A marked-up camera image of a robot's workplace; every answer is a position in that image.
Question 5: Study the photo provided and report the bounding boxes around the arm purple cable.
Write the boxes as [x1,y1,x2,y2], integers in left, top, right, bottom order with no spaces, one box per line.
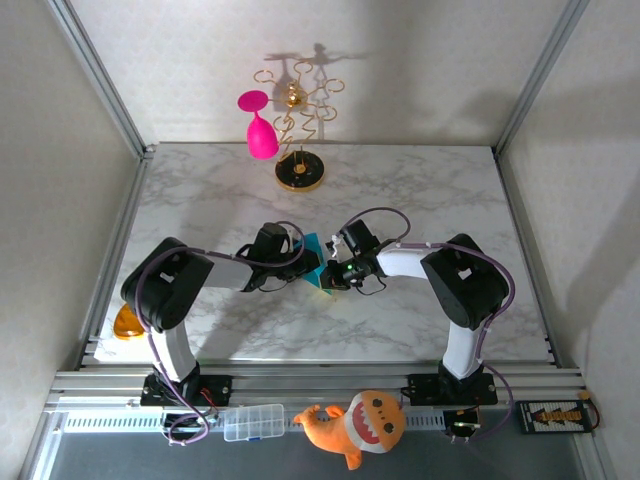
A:
[339,208,516,444]
[134,220,306,447]

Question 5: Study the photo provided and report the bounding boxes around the pink wine glass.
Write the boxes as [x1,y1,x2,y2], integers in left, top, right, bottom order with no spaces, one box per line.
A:
[237,89,281,161]

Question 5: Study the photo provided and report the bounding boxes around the black controller box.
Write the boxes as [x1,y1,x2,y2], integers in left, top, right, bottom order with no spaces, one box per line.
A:
[443,407,484,442]
[162,412,214,442]

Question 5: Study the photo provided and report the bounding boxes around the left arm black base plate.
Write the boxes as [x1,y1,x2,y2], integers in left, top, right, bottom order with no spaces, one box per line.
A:
[139,373,234,407]

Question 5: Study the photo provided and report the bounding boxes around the gold wire glass rack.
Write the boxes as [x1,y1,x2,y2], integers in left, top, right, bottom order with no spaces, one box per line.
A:
[253,59,347,193]

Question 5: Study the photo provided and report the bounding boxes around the blue paper sheet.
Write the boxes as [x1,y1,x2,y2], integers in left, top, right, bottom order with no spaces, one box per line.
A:
[292,232,337,297]

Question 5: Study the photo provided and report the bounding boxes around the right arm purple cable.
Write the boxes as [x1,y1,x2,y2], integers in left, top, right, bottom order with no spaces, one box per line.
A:
[339,208,516,444]

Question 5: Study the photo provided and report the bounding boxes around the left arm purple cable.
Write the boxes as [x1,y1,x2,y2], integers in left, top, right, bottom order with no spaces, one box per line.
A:
[134,220,306,447]

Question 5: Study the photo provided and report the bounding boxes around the aluminium side frame rail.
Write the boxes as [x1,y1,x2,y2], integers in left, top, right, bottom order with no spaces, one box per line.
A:
[74,149,151,371]
[494,149,565,370]

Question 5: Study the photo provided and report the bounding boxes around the black power distribution board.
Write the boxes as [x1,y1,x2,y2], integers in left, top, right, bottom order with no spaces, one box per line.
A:
[514,398,594,435]

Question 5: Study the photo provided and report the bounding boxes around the orange translucent plate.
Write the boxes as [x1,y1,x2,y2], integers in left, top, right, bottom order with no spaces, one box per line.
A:
[113,304,147,342]

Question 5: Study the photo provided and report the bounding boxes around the grey slotted cable duct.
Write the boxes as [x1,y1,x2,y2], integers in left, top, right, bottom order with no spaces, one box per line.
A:
[63,407,447,434]

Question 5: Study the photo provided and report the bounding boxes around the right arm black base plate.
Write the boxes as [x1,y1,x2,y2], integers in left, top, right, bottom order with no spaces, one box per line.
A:
[407,372,499,407]

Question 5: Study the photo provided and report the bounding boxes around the aluminium front frame rail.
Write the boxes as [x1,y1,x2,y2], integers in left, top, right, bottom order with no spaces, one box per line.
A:
[44,365,587,414]

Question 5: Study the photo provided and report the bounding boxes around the clear plastic compartment box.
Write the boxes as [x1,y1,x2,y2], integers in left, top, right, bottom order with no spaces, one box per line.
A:
[222,402,286,443]

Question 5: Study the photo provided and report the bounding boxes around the aluminium frame post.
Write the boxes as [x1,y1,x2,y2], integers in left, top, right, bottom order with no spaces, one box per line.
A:
[493,0,592,157]
[47,0,156,157]

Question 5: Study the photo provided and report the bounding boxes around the orange shark plush toy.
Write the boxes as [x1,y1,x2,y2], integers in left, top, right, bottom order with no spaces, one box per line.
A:
[292,389,407,471]

